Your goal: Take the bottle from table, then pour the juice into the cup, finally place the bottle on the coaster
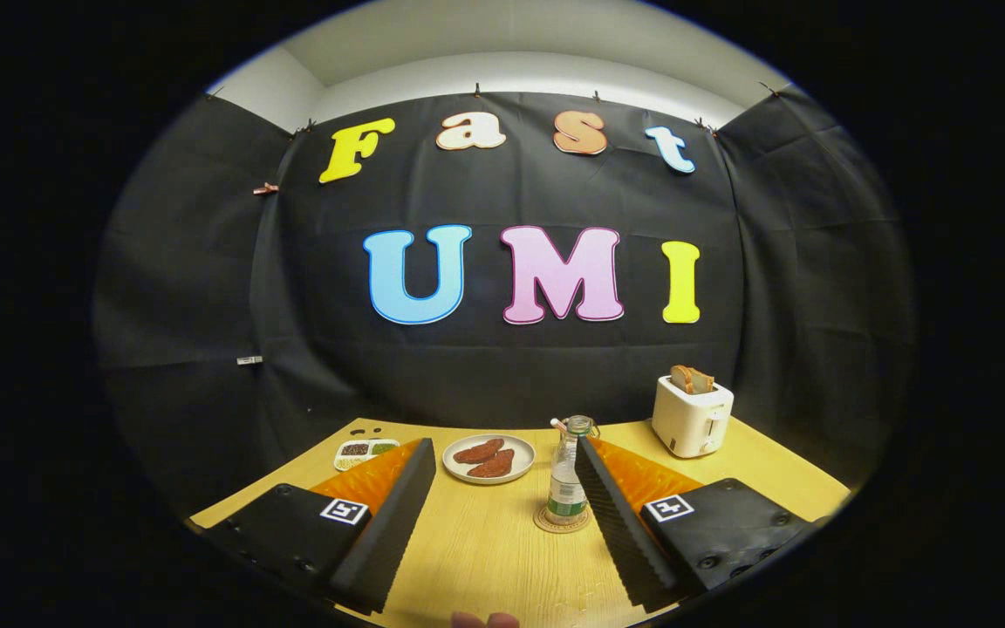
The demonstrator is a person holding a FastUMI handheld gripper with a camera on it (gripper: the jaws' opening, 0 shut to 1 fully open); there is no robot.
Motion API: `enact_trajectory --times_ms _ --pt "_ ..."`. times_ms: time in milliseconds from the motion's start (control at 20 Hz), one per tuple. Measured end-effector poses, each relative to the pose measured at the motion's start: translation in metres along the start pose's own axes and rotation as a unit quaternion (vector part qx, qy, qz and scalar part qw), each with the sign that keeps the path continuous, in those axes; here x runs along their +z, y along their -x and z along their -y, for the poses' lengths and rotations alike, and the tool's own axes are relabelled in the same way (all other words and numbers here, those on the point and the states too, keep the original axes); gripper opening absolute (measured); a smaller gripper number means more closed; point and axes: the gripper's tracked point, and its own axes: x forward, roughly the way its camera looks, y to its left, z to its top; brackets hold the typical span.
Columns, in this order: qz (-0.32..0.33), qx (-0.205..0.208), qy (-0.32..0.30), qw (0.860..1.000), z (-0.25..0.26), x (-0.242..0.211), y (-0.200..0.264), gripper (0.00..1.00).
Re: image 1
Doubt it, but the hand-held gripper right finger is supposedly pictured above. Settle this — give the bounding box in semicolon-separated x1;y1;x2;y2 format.
574;434;810;612

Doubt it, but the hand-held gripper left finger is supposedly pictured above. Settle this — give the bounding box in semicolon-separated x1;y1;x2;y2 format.
206;438;437;615

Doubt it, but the clear plastic juice bottle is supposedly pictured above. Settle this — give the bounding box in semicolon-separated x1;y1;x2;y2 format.
546;419;595;526

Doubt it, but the round cork coaster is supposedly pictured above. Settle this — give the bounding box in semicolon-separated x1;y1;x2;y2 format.
533;504;592;534

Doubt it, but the white seasoning tray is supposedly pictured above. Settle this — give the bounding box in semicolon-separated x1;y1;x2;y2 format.
334;438;400;472

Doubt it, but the wooden table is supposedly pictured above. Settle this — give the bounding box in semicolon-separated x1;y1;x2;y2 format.
188;417;852;628

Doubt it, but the white round plate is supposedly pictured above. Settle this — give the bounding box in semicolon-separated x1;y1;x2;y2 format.
442;434;537;485

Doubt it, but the cream toaster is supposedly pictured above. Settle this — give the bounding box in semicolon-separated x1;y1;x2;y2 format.
652;375;735;459

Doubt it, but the long brown meat piece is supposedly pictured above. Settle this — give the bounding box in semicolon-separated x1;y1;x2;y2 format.
453;439;505;464

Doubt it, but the short brown meat piece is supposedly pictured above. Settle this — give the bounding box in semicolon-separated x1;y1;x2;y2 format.
467;449;516;478

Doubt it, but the toast bread slice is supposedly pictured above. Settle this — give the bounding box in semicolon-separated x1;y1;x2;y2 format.
671;365;715;395

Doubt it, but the black backdrop cloth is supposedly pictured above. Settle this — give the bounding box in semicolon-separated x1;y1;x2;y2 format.
92;83;918;524

